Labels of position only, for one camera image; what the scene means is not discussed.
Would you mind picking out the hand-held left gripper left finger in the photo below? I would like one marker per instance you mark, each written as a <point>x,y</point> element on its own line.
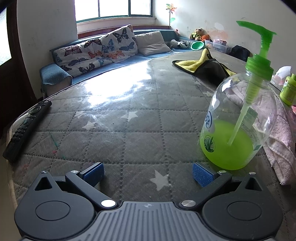
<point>93,172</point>

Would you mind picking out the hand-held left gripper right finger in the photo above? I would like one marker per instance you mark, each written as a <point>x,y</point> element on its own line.
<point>202,175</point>

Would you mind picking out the clear pump soap bottle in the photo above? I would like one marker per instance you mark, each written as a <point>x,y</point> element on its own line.
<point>226,143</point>

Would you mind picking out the pale pink towel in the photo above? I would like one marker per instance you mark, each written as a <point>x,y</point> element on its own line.
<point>281,139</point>

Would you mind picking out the grey quilted star tablecloth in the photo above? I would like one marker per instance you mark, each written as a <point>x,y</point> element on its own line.
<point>138,111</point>

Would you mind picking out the black remote control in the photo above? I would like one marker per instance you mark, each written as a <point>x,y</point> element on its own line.
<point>25,129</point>

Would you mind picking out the yellow and grey microfiber cloth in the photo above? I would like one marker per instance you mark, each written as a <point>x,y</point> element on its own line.
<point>187,64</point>

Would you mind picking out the blue sofa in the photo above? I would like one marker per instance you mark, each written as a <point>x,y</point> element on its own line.
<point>129,63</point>

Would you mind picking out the green capped bottle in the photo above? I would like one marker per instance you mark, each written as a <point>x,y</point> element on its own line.
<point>289,92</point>

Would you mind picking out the dark wooden door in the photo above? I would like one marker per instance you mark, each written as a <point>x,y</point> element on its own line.
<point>13,81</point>

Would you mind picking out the black backpack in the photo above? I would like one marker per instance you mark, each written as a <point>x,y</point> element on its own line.
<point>239,53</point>

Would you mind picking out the white tissue pack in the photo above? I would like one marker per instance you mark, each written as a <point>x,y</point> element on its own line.
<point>281,74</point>

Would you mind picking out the green plastic basin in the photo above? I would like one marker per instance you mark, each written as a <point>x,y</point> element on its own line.
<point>197,45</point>

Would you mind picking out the clear storage box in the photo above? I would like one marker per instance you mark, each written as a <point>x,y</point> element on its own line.
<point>219,46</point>

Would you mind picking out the black and white plush toy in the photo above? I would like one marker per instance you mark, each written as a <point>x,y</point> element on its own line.
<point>178,44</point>

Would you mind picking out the orange plush toy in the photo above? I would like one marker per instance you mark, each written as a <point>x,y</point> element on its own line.
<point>205,37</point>

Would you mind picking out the teddy bear in green clothes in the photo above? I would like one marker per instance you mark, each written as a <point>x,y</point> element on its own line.
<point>197,34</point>

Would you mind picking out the beige cushion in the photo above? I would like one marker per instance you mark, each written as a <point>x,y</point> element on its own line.
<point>150,42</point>

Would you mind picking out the green framed window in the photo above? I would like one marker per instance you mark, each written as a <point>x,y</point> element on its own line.
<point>113,8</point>

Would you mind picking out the colourful pinwheel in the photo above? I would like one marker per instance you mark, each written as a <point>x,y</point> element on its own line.
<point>171,8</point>

